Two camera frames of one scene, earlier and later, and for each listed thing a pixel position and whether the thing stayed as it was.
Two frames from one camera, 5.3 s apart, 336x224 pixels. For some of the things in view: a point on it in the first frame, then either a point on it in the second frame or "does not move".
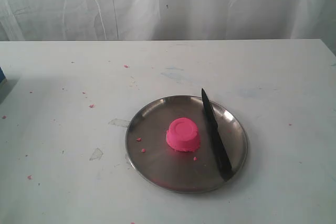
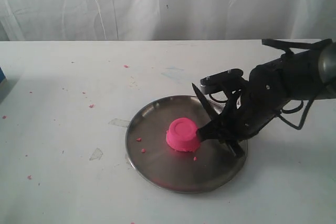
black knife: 226,164 to 235,151
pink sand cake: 182,135 does not move
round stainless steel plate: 188,172 does not move
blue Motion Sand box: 2,75 does not move
